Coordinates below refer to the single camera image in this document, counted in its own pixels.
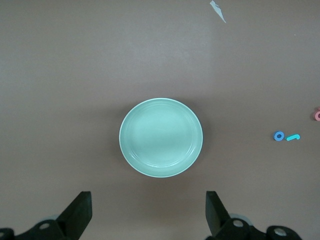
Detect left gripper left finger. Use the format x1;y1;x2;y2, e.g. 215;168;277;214
14;191;93;240

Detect brown paper table cover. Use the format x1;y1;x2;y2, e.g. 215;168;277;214
0;0;320;240

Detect white paper scrap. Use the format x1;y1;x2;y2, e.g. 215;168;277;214
209;0;227;24

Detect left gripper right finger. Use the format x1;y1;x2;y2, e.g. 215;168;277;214
205;191;266;240

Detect pale green plate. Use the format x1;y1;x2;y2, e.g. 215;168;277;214
118;97;204;179

